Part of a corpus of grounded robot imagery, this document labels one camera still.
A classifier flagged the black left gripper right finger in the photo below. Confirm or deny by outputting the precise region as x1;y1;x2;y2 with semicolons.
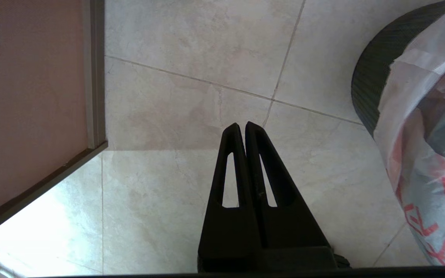
246;122;338;271

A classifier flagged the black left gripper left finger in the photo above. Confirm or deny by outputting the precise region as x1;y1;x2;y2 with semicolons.
198;123;262;271

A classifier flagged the white bag with red drawstring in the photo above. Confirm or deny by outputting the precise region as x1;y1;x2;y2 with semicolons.
373;0;445;266

